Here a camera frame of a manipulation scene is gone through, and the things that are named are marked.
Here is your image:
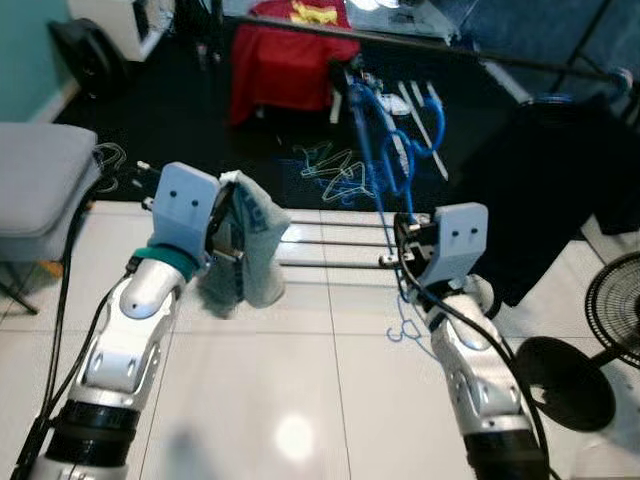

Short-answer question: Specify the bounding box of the grey shorts printed waistband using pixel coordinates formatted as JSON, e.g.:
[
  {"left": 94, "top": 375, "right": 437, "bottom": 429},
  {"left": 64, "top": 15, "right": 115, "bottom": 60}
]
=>
[{"left": 195, "top": 170, "right": 291, "bottom": 318}]

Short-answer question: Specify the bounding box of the pale green clothes hanger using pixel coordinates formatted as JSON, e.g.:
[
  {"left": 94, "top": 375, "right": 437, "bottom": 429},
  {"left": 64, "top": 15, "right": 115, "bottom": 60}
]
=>
[{"left": 295, "top": 143, "right": 366, "bottom": 206}]

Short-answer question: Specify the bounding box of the black floor machine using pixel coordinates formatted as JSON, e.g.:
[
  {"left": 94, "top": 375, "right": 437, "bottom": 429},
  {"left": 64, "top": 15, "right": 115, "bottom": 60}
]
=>
[{"left": 330, "top": 58, "right": 401, "bottom": 101}]

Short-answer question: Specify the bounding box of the grey upholstered stool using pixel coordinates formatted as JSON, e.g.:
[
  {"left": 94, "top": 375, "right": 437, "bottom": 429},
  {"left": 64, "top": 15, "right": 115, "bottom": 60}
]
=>
[{"left": 0, "top": 122, "right": 101, "bottom": 316}]

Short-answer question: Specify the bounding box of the black metal clothes rack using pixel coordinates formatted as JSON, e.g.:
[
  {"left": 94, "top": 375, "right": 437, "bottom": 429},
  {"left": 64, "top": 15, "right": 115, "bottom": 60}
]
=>
[{"left": 200, "top": 0, "right": 640, "bottom": 276}]

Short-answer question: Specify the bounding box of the black round case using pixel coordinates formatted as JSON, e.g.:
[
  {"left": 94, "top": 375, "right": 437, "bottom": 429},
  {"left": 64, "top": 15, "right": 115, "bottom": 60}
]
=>
[{"left": 48, "top": 18, "right": 131, "bottom": 101}]

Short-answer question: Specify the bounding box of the white low cabinet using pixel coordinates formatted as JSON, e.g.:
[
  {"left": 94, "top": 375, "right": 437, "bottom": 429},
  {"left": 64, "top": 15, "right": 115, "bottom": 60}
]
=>
[{"left": 68, "top": 0, "right": 179, "bottom": 63}]

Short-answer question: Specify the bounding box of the yellow cloth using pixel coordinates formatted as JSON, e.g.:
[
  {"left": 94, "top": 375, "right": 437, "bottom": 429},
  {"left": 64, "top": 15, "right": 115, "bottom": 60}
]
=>
[{"left": 290, "top": 3, "right": 341, "bottom": 27}]

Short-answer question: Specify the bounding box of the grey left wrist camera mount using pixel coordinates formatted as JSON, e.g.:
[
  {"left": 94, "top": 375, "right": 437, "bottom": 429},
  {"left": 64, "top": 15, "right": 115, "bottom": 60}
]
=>
[{"left": 150, "top": 163, "right": 223, "bottom": 273}]

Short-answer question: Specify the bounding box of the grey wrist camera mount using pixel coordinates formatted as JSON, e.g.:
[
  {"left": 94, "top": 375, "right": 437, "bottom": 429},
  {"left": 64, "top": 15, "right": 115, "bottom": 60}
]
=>
[
  {"left": 150, "top": 163, "right": 223, "bottom": 273},
  {"left": 420, "top": 203, "right": 491, "bottom": 293}
]

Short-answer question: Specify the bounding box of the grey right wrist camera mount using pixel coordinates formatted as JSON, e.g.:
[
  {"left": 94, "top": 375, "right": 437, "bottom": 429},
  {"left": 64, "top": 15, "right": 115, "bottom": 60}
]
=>
[{"left": 420, "top": 203, "right": 491, "bottom": 293}]

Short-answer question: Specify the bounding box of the white wire hanger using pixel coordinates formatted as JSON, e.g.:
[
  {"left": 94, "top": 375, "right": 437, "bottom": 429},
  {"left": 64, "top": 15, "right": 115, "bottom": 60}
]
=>
[{"left": 93, "top": 143, "right": 138, "bottom": 193}]

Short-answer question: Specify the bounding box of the black pedestal fan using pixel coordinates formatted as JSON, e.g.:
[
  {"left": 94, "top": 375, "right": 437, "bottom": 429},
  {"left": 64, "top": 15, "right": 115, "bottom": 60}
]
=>
[{"left": 518, "top": 250, "right": 640, "bottom": 433}]

